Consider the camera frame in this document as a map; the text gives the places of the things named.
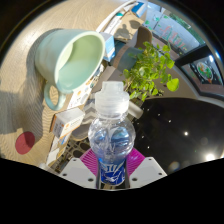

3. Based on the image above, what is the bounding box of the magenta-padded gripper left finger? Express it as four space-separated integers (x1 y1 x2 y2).
59 148 100 189

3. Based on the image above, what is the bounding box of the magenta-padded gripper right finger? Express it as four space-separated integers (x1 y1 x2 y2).
124 148 168 189

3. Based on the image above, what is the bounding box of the clear blue-labelled drink bottle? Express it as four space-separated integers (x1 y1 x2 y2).
87 80 137 189

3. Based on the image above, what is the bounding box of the grey white chevron cushion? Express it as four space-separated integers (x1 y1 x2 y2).
83 99 98 125

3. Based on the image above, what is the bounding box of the flat round red coaster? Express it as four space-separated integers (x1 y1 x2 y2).
14 130 36 155

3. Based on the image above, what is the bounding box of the group of ceiling lights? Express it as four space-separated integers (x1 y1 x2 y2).
166 118 224 164

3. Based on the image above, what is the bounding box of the green potted plant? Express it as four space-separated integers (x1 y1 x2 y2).
116 41 180 103

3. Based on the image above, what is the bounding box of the pale green mug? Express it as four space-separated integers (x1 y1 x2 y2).
34 28 107 111

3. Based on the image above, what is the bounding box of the light blue small box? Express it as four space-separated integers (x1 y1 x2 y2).
99 32 116 63

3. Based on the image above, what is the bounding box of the grey curved sofa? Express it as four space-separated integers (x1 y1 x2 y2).
71 25 153 158

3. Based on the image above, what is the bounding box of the brown card stand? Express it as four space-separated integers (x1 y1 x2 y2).
114 9 145 43

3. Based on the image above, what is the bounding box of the blue white small pack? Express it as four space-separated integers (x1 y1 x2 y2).
131 1 148 18

